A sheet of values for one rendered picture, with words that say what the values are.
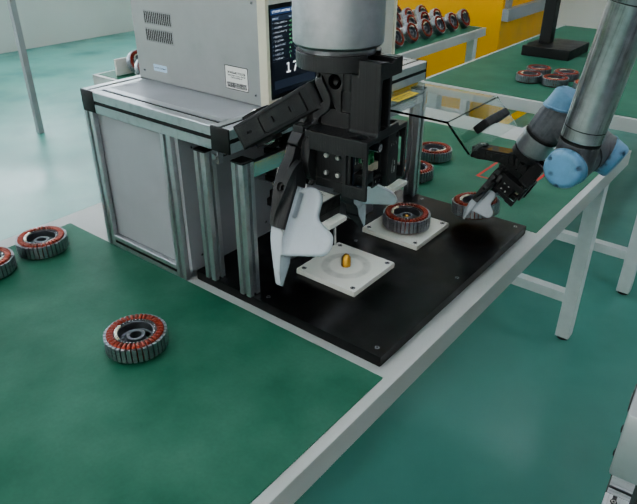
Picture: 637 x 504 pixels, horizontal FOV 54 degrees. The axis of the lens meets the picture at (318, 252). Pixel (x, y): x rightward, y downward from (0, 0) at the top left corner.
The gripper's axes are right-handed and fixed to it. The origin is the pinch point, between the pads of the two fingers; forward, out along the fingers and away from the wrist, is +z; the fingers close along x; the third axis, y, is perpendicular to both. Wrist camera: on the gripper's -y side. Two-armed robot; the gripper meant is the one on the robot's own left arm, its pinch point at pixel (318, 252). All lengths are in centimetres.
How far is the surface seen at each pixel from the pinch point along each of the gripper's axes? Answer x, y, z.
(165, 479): -6.8, -21.3, 40.2
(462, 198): 89, -18, 32
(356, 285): 47, -23, 37
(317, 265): 49, -34, 37
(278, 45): 49, -42, -7
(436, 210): 91, -25, 38
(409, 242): 70, -22, 37
